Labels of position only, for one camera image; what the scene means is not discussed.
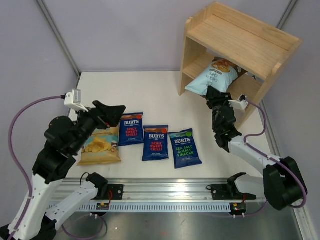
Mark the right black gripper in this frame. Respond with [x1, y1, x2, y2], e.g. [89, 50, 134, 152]
[206, 85, 235, 131]

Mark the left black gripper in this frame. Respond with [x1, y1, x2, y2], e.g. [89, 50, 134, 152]
[70, 100, 127, 154]

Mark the light blue cassava chips bag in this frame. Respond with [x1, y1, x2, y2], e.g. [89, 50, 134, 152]
[185, 57, 245, 96]

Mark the blue spicy chilli bag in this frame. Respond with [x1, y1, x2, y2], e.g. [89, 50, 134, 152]
[118, 112, 144, 147]
[142, 125, 169, 162]

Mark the tan salt vinegar chips bag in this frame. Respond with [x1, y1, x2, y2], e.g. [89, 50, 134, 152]
[78, 126, 122, 166]

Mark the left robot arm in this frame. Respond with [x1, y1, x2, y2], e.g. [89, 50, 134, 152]
[0, 100, 126, 240]

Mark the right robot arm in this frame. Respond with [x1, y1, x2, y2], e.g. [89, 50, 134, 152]
[205, 86, 308, 211]

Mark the wooden two-tier shelf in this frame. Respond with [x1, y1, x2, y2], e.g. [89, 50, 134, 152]
[178, 0, 304, 131]

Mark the blue sea salt vinegar bag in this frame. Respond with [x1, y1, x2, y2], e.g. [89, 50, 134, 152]
[168, 128, 202, 169]

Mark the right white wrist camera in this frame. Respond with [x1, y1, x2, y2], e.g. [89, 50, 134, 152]
[228, 94, 249, 111]

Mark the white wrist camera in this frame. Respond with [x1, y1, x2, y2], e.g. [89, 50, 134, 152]
[64, 89, 89, 112]
[228, 94, 249, 111]

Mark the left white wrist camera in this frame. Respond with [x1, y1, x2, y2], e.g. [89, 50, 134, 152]
[64, 89, 89, 112]

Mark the left black base bracket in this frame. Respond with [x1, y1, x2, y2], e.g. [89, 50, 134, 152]
[96, 184, 124, 200]

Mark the black base bracket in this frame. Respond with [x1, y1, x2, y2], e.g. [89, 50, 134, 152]
[96, 184, 124, 200]
[206, 183, 237, 200]

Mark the aluminium mounting rail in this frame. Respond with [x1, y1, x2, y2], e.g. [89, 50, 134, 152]
[47, 177, 268, 201]

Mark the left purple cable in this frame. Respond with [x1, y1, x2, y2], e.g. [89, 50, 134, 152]
[8, 94, 66, 233]

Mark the right black base bracket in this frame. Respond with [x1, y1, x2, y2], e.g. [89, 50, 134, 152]
[206, 183, 237, 200]

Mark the white slotted cable duct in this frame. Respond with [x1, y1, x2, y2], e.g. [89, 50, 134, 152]
[76, 201, 231, 213]

